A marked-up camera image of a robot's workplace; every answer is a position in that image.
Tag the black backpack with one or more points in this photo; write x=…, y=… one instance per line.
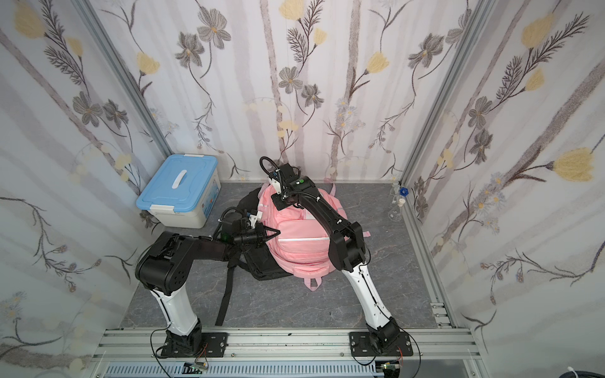
x=256, y=260

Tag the aluminium frame rail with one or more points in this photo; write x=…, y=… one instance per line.
x=236, y=352

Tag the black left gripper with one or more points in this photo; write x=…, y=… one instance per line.
x=260, y=235

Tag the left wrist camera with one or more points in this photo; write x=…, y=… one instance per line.
x=235, y=221

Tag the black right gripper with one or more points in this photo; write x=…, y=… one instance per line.
x=282, y=198

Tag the clear bottle with blue cap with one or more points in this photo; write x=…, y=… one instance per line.
x=399, y=195

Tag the pink backpack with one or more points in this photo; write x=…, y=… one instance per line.
x=302, y=248

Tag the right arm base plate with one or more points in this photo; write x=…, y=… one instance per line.
x=365, y=344

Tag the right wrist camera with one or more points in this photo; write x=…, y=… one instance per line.
x=284, y=175

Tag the white box with blue lid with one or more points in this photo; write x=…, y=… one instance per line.
x=183, y=191

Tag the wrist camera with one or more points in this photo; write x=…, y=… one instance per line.
x=284, y=175
x=235, y=221

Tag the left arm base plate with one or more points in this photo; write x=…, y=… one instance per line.
x=209, y=344

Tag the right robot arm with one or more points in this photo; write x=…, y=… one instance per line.
x=347, y=253

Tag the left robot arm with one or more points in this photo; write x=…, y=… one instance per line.
x=165, y=267

